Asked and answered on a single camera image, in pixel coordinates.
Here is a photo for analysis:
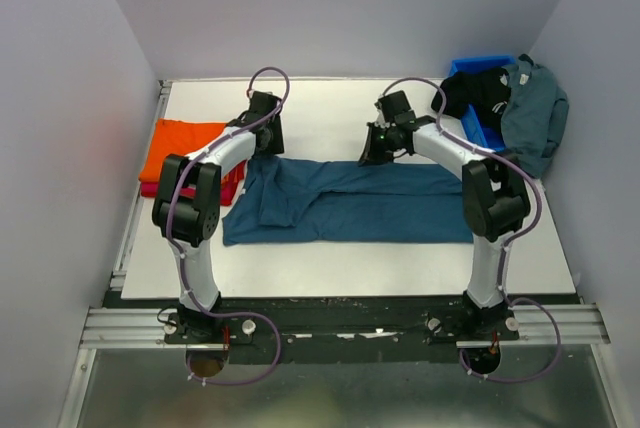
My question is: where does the pink t shirt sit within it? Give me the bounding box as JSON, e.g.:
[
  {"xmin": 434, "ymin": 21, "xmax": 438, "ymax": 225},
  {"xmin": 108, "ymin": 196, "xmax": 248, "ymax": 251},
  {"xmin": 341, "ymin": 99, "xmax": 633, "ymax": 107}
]
[{"xmin": 140, "ymin": 161, "xmax": 246, "ymax": 206}]

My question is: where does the teal blue t shirt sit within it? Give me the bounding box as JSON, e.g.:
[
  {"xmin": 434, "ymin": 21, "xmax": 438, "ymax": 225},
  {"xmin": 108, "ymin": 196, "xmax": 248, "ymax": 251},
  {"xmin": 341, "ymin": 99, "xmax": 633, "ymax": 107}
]
[{"xmin": 223, "ymin": 157, "xmax": 472, "ymax": 246}]

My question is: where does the orange t shirt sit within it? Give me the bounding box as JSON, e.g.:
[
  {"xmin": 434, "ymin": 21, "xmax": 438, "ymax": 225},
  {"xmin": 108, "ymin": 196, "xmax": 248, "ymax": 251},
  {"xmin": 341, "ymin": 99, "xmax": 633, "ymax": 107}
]
[{"xmin": 139, "ymin": 118, "xmax": 225, "ymax": 183}]

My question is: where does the black t shirt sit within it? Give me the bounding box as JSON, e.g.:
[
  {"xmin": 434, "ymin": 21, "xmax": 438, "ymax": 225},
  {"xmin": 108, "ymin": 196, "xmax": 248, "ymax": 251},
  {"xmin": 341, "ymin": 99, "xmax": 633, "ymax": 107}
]
[{"xmin": 440, "ymin": 67, "xmax": 511, "ymax": 132}]

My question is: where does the grey blue t shirt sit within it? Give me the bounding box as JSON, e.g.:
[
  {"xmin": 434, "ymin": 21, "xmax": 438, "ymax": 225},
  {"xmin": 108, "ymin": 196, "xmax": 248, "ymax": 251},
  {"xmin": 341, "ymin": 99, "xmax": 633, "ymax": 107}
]
[{"xmin": 500, "ymin": 54, "xmax": 569, "ymax": 179}]

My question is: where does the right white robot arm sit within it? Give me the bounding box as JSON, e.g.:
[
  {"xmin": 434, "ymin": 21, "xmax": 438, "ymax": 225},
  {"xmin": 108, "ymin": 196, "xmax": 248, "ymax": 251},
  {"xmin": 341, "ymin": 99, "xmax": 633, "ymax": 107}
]
[{"xmin": 359, "ymin": 91, "xmax": 531, "ymax": 340}]

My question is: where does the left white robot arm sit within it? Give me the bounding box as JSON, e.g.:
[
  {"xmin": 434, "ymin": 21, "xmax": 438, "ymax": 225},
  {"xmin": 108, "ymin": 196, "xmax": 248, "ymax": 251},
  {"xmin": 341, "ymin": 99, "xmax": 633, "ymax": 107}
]
[{"xmin": 152, "ymin": 91, "xmax": 285, "ymax": 343}]

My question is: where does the blue plastic bin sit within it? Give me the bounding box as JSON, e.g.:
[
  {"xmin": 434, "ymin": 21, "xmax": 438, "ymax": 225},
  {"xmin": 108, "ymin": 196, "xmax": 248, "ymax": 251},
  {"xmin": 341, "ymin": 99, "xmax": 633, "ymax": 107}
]
[{"xmin": 448, "ymin": 53, "xmax": 516, "ymax": 154}]

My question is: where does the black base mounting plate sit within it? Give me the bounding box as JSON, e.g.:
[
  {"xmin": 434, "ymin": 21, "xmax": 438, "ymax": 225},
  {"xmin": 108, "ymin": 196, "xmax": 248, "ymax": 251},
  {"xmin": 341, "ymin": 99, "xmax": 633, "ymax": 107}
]
[{"xmin": 102, "ymin": 290, "xmax": 584, "ymax": 367}]

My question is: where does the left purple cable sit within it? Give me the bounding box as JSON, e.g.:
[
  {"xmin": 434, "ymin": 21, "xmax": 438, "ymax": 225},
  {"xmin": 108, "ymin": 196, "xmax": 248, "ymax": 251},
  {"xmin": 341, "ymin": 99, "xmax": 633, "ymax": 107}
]
[{"xmin": 162, "ymin": 66, "xmax": 292, "ymax": 389}]

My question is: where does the purple cable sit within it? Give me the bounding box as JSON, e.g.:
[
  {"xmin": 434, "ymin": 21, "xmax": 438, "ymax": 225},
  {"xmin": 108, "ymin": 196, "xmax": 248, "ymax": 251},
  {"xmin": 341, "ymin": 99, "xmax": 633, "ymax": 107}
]
[
  {"xmin": 162, "ymin": 66, "xmax": 292, "ymax": 389},
  {"xmin": 377, "ymin": 77, "xmax": 564, "ymax": 384}
]

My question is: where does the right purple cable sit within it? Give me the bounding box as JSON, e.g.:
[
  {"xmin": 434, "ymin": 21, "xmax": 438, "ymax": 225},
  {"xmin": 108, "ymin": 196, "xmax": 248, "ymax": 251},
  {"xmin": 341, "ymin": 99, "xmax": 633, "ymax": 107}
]
[{"xmin": 377, "ymin": 77, "xmax": 564, "ymax": 384}]

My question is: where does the aluminium frame rail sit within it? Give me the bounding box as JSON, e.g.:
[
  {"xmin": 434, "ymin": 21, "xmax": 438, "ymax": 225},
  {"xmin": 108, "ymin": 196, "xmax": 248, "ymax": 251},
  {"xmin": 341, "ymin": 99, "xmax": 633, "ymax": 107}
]
[{"xmin": 54, "ymin": 78, "xmax": 191, "ymax": 428}]

